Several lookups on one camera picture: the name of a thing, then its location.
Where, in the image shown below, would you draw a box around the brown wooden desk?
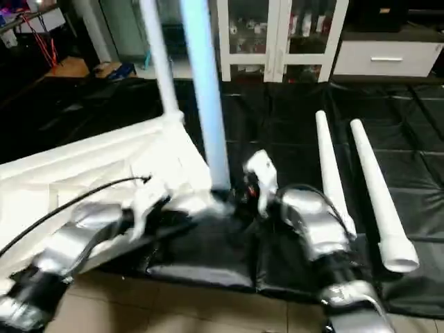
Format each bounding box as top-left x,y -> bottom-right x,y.
43,57 -> 92,78

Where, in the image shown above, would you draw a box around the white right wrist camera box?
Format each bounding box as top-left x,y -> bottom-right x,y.
243,149 -> 280,217

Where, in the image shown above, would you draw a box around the black work mat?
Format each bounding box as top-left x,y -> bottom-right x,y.
0,75 -> 444,320

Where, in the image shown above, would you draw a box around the white plastic table top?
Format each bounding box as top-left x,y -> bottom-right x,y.
0,111 -> 240,292

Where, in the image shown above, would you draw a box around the white plastic table leg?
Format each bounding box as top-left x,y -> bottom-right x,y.
139,0 -> 185,123
315,110 -> 359,240
349,118 -> 421,274
179,0 -> 232,196

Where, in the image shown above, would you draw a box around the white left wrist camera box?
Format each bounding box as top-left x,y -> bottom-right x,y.
126,176 -> 173,240

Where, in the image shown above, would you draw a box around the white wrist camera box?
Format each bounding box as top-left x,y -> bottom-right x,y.
243,149 -> 280,217
126,176 -> 173,240

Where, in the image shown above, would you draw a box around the black speaker box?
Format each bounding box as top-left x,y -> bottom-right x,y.
357,0 -> 416,33

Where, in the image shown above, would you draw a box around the red cables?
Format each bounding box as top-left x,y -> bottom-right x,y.
29,10 -> 60,67

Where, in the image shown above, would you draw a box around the white glass-door cabinet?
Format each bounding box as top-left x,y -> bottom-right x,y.
216,0 -> 350,84

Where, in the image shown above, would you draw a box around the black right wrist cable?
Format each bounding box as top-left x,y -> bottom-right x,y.
277,183 -> 356,240

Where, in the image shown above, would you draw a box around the white drawer unit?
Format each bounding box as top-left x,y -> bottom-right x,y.
334,40 -> 444,78

